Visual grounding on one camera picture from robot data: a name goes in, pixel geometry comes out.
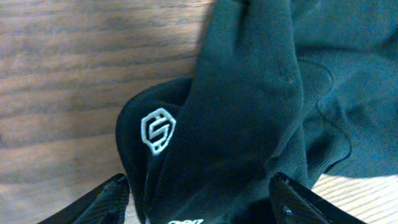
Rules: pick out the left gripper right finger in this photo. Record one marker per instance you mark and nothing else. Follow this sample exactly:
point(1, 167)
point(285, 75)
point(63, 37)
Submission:
point(293, 203)

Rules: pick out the black polo shirt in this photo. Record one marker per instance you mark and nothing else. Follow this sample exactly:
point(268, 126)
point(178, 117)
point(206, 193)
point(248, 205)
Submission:
point(298, 87)

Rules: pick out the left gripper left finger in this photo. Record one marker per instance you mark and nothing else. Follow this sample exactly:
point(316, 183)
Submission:
point(105, 204)

